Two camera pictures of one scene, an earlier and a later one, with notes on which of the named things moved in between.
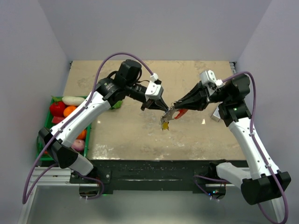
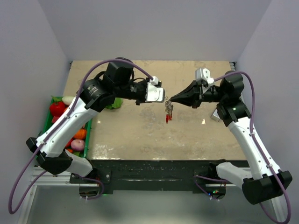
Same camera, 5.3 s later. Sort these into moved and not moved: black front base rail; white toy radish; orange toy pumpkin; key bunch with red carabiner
Moved: key bunch with red carabiner
Not moved: white toy radish; orange toy pumpkin; black front base rail
